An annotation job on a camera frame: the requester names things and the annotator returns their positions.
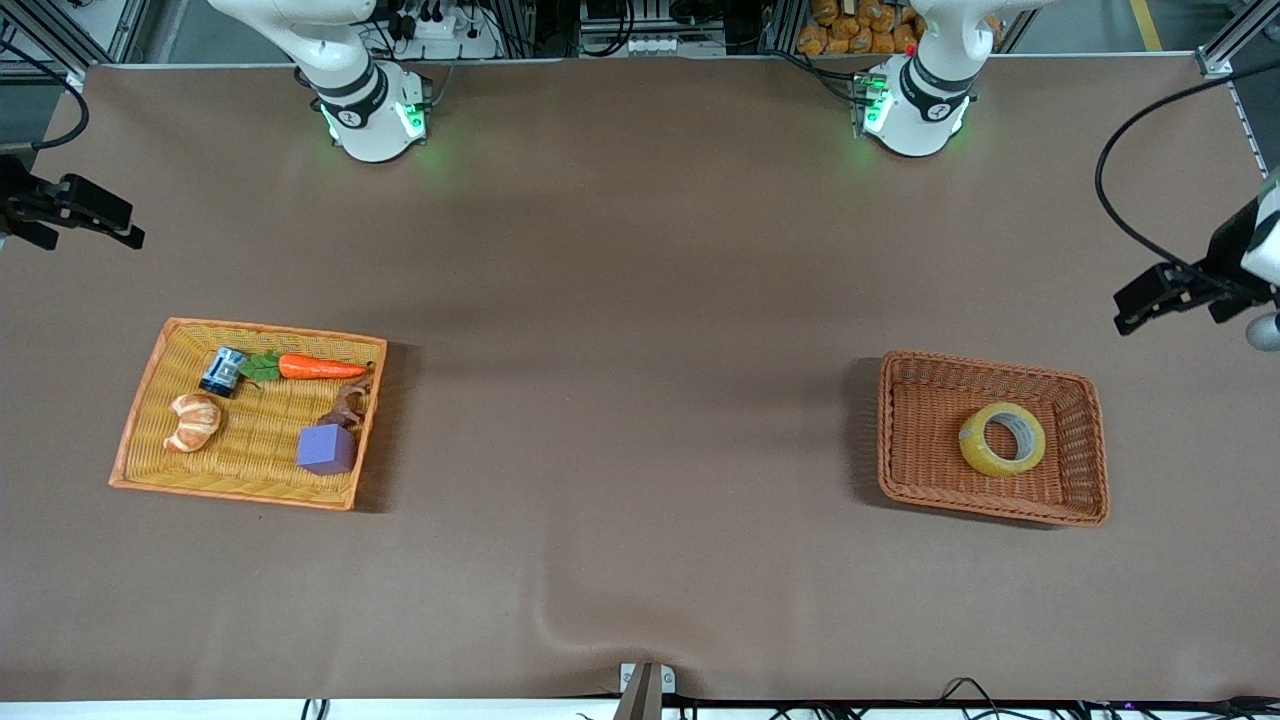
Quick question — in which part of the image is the yellow packing tape roll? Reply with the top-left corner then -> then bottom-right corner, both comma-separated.
958,401 -> 1048,479

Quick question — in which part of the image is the small blue can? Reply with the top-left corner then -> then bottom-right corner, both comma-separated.
199,346 -> 248,399

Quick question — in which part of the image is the toy croissant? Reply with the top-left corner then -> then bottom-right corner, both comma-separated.
163,393 -> 223,454

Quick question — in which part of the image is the orange toy carrot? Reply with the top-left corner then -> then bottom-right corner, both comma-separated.
238,351 -> 370,384

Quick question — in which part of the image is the yellow wicker tray orange rim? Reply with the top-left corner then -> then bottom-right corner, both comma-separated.
108,317 -> 389,513

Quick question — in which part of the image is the brown wicker basket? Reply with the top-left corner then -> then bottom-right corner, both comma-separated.
877,350 -> 1112,528

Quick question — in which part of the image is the purple cube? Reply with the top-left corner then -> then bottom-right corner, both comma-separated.
296,423 -> 358,477

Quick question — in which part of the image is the white power strip with plugs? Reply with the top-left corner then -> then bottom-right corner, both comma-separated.
390,0 -> 503,61

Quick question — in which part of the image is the pile of orange bread toys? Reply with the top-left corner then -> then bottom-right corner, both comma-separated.
796,0 -> 1003,57

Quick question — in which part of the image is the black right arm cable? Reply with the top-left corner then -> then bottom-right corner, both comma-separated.
0,30 -> 91,156

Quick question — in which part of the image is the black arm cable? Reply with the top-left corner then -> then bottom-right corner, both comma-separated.
1094,75 -> 1280,286
0,30 -> 91,156

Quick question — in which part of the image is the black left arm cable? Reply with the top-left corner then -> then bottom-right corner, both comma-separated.
1094,75 -> 1280,286

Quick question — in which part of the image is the aluminium frame profile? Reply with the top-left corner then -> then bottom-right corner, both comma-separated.
0,0 -> 151,81
1196,0 -> 1280,79

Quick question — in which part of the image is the brown wooden ring toy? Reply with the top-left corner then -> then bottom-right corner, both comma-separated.
318,378 -> 373,431

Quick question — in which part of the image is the black looped floor cable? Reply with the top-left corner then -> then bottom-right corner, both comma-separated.
930,677 -> 1013,720

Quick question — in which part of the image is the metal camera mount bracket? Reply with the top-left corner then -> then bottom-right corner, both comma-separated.
613,662 -> 677,720

